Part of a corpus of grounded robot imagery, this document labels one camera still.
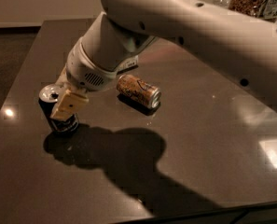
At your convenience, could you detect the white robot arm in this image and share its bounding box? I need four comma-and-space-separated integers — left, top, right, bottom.
51, 0, 277, 120

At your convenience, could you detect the dark blue pepsi can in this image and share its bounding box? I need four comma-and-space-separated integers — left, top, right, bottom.
38, 84, 79, 135

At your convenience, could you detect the orange soda can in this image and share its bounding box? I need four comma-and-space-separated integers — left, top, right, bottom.
117, 75, 161, 109

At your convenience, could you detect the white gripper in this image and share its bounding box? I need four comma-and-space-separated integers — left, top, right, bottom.
50, 38, 117, 121

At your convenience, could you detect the clear plastic water bottle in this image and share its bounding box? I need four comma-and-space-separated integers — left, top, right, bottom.
117, 56, 139, 73

